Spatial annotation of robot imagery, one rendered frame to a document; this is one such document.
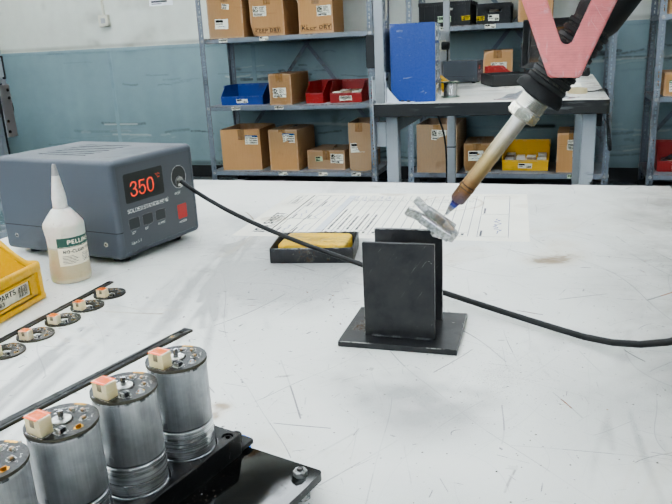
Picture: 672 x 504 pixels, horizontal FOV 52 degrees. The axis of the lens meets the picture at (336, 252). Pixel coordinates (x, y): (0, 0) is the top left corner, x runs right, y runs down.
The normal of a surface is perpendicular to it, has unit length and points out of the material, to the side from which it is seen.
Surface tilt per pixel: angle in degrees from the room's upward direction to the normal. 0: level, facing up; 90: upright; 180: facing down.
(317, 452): 0
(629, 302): 0
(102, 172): 90
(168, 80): 90
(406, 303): 90
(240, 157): 89
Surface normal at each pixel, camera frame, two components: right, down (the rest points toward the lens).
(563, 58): -0.28, 0.44
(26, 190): -0.44, 0.28
